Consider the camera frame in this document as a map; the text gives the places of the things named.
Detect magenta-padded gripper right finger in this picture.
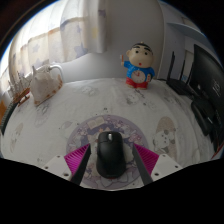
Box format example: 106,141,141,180
132,143,184,186

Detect white star-print curtain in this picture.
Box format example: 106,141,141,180
0,0,108,98

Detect white wall shelf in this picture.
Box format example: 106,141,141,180
166,9,208,44

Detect black set-top box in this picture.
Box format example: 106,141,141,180
190,98,218,137

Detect cartoon boy figurine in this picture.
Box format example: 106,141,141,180
119,41,156,90

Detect black computer mouse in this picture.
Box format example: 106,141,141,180
95,130,128,179

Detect black monitor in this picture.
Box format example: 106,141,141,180
189,43,224,151

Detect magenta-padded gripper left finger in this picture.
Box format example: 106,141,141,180
40,143,92,186

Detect large white conch shell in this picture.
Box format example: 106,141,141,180
29,64,64,107

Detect wooden chair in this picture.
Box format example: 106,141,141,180
0,100,7,124

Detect black router with antennas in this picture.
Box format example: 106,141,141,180
165,50,201,98

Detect white printed tablecloth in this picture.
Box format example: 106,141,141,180
0,77,216,191

